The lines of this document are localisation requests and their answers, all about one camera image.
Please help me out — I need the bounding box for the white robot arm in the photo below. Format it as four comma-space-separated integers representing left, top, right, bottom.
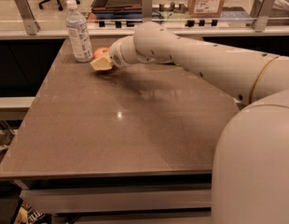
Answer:
91, 22, 289, 224

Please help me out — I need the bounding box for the metal glass bracket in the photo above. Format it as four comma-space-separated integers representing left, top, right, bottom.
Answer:
14, 0, 40, 35
142, 0, 152, 22
251, 0, 275, 32

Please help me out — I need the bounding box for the right metal glass bracket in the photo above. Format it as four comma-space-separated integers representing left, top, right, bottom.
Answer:
251, 0, 275, 32

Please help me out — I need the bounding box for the clear blue plastic water bottle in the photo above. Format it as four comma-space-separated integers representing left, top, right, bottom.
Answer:
65, 0, 93, 63

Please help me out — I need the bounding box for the middle metal glass bracket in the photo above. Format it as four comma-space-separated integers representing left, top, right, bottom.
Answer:
142, 0, 152, 22

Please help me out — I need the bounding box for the colourful package on floor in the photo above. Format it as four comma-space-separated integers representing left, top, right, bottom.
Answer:
13, 203, 52, 224

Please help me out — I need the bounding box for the grey cabinet drawer front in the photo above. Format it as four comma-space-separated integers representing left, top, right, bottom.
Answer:
21, 186, 211, 214

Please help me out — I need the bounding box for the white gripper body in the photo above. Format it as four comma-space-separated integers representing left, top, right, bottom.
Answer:
109, 35, 138, 68

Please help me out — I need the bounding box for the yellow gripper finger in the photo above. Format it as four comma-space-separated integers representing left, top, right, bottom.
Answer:
90, 52, 114, 71

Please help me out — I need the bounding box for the brown cardboard box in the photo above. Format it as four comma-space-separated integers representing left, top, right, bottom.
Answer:
187, 0, 225, 18

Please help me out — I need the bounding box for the red yellow apple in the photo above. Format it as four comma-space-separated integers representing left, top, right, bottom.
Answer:
93, 47, 109, 59

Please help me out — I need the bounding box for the left metal glass bracket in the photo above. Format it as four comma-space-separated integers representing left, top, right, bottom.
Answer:
14, 0, 40, 35

